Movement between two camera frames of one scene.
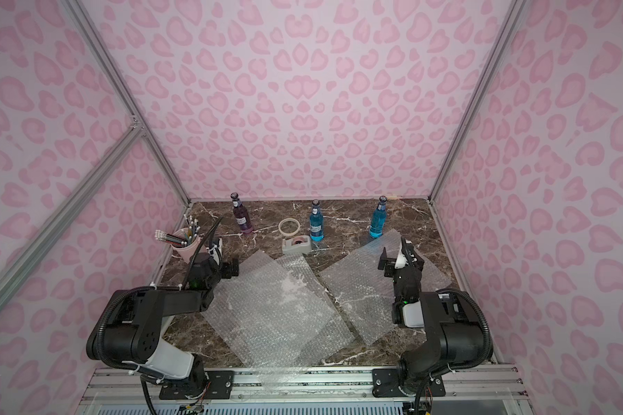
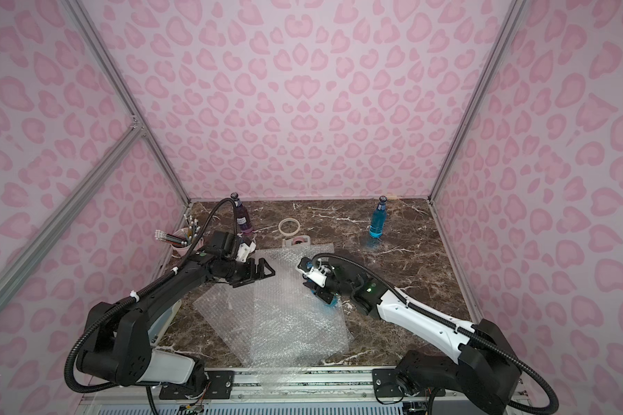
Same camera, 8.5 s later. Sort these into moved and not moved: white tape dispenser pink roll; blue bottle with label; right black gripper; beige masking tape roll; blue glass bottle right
Moved: blue bottle with label; right black gripper
Not moved: beige masking tape roll; white tape dispenser pink roll; blue glass bottle right
